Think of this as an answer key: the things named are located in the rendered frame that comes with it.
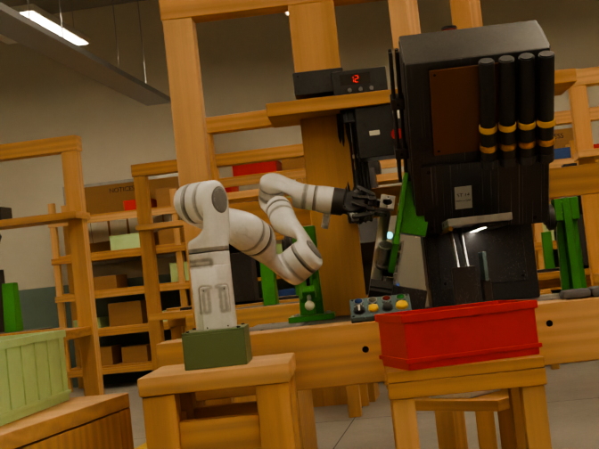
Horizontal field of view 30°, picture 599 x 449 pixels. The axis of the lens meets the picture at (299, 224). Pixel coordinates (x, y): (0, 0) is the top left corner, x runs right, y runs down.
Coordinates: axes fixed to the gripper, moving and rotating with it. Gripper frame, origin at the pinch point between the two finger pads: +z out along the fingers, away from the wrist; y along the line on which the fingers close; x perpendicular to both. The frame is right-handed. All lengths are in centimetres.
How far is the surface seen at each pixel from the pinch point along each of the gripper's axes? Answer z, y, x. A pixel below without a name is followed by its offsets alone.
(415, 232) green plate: 9.3, -10.6, -2.8
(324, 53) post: -24, 51, -12
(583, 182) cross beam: 60, 38, 13
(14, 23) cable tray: -295, 464, 288
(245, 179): -118, 517, 462
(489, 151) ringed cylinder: 24.0, -6.7, -30.2
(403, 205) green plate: 5.0, -6.8, -8.3
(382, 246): 1.2, -15.3, -0.4
